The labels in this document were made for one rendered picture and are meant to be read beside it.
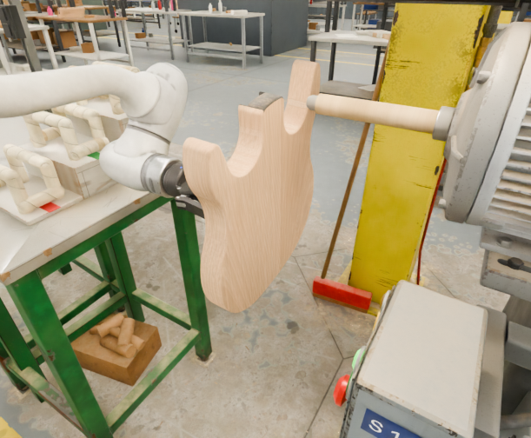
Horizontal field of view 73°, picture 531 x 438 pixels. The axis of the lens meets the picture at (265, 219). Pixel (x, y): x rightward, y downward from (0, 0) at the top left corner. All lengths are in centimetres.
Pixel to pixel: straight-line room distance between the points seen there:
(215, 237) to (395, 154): 111
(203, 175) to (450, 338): 33
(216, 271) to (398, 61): 110
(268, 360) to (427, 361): 138
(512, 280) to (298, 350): 134
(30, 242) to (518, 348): 92
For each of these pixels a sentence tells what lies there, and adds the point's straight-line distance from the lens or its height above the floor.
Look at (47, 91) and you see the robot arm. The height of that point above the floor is 127.
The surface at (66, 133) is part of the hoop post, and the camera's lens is 106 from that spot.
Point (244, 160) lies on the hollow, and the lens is 56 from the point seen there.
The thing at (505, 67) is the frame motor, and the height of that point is 134.
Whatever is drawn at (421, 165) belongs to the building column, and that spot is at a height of 81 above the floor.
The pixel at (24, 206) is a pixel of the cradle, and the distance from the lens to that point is 103.
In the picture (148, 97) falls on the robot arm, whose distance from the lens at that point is 83.
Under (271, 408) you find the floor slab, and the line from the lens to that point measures 162.
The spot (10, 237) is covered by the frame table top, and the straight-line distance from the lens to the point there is 100.
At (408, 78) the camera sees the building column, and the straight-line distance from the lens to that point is 148.
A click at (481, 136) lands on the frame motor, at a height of 128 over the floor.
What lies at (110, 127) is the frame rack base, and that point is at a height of 107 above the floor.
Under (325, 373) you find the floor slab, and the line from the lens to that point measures 172.
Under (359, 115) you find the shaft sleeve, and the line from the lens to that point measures 58.
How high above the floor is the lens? 142
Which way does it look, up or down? 33 degrees down
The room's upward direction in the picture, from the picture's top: straight up
